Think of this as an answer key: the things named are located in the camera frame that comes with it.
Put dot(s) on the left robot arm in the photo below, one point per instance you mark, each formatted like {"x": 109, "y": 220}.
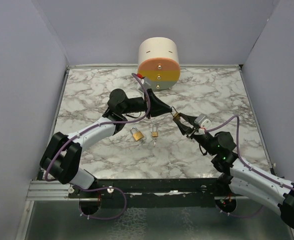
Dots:
{"x": 61, "y": 158}

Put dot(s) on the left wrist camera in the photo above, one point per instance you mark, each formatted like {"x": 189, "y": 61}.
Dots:
{"x": 145, "y": 83}

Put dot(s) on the round three-drawer storage box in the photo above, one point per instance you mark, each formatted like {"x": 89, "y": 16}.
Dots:
{"x": 158, "y": 61}

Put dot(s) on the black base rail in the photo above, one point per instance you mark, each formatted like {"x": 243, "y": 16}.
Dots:
{"x": 168, "y": 193}

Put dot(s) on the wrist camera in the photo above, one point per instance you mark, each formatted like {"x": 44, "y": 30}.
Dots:
{"x": 145, "y": 83}
{"x": 203, "y": 123}

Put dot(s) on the large brass padlock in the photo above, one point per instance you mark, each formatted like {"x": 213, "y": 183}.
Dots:
{"x": 136, "y": 134}

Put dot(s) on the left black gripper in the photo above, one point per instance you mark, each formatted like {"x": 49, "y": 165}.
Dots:
{"x": 156, "y": 102}

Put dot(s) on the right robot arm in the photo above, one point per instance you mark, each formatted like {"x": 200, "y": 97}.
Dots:
{"x": 243, "y": 178}

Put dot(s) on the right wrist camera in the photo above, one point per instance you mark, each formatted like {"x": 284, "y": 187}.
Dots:
{"x": 203, "y": 123}

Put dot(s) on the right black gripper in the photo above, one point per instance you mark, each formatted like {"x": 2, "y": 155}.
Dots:
{"x": 184, "y": 128}

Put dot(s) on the small brass padlock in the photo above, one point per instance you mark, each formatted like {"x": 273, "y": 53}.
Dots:
{"x": 154, "y": 132}
{"x": 175, "y": 114}

